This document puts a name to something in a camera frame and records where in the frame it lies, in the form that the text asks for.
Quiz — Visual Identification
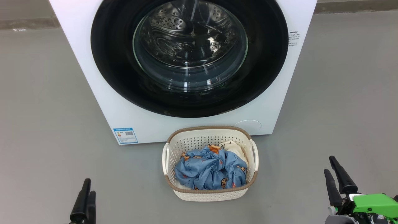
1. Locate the blue energy label sticker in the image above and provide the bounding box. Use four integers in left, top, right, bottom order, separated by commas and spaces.
113, 127, 138, 144

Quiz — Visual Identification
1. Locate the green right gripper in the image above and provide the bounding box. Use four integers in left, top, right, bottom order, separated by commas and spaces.
324, 156, 398, 224

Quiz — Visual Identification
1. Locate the white front-load washing machine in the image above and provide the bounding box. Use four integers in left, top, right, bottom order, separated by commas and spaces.
49, 0, 317, 145

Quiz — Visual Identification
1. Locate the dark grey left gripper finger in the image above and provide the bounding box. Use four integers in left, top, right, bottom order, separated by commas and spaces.
86, 191, 96, 224
70, 178, 91, 223

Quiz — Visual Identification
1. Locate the small black text sticker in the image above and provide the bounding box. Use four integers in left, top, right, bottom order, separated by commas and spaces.
288, 31, 301, 47

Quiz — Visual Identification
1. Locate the cream white garment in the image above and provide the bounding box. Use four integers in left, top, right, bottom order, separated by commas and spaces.
219, 140, 248, 166

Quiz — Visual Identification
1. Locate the cream perforated laundry basket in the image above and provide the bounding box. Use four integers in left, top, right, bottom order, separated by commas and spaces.
162, 126, 259, 202

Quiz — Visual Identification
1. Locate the round black glass washer door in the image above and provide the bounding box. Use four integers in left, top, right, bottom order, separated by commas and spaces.
91, 0, 289, 118

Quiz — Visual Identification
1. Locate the round white filter cover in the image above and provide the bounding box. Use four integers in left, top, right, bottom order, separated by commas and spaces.
233, 120, 261, 136

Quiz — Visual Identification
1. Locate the blue cartoon print garment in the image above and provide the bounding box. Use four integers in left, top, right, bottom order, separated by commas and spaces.
174, 145, 248, 190

